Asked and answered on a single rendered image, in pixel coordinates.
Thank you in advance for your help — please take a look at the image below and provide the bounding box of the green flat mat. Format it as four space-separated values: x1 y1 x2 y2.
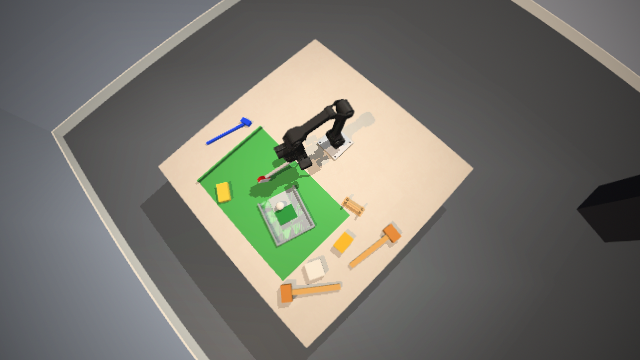
200 129 350 281

